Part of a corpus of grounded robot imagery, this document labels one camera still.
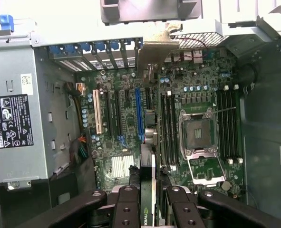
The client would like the silver finned heatsink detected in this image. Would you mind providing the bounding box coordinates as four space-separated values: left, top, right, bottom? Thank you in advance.
111 155 135 179

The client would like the metal socket cover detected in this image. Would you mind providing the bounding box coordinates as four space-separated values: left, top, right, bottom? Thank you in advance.
187 155 228 186

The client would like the CPU socket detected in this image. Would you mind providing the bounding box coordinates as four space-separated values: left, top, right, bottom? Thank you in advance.
177 110 221 158

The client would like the black plastic shroud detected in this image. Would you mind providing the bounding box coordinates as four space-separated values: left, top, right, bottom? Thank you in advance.
0 156 98 228

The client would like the black RAM slot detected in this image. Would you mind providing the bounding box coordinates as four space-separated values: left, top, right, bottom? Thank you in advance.
222 85 233 165
216 89 224 160
228 88 236 160
233 84 243 164

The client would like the green motherboard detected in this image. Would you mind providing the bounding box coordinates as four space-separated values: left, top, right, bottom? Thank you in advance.
75 46 248 199

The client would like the blue expansion slot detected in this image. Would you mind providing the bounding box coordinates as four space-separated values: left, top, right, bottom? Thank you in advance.
135 87 146 141

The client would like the black expansion slot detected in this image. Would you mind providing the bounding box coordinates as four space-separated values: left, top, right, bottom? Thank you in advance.
104 91 114 138
115 89 124 136

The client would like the white expansion slot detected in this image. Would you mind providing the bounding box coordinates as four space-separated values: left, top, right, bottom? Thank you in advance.
92 88 104 135

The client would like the metal locking lever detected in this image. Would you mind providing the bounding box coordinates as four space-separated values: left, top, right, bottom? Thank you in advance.
216 106 237 114

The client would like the open grey PC case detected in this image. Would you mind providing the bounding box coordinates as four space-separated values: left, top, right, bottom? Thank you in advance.
0 0 281 228

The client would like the grey power supply unit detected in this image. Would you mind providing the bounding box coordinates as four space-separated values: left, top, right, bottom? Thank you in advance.
0 35 77 190

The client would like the blue slot retainer clip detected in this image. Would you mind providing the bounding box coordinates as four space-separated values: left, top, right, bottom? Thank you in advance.
108 40 120 52
94 41 106 54
64 42 78 54
48 44 61 55
80 42 92 54

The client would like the grey parts rack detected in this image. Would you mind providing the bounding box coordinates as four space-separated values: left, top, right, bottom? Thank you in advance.
99 0 203 26

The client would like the blue case latch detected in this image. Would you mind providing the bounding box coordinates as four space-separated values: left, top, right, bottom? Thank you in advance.
0 14 14 32

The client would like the coloured wire bundle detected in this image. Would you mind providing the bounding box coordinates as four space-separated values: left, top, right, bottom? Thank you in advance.
69 134 89 165

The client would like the thin red fan wire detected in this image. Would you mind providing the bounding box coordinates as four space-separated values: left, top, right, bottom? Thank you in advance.
175 36 209 59

